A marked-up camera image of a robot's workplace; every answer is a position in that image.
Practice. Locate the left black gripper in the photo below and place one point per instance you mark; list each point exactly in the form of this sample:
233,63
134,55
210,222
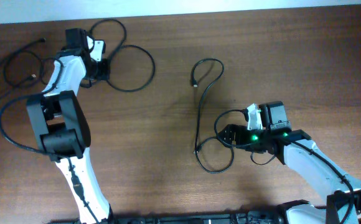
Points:
104,71

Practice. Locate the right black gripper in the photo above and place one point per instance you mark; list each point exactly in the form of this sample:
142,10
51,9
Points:
240,140

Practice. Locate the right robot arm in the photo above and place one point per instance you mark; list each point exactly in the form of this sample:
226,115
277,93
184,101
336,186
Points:
268,130

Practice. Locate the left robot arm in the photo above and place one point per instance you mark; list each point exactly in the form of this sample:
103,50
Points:
60,127

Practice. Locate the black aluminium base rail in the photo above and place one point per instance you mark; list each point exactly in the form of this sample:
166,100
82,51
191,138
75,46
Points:
199,217

